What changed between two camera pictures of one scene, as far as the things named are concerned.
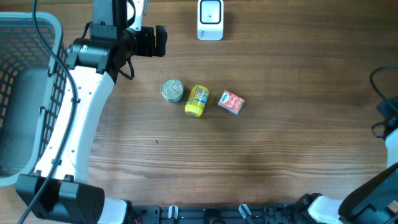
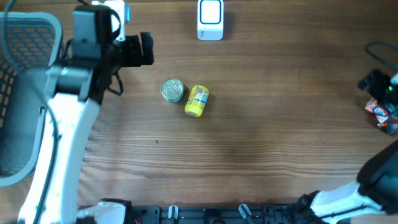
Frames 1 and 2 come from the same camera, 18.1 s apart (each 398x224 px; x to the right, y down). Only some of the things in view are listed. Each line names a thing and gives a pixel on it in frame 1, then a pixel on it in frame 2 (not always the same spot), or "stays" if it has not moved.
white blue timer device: (210, 20) stays
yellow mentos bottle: (198, 98) stays
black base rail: (142, 213) stays
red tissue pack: (231, 102) → (381, 113)
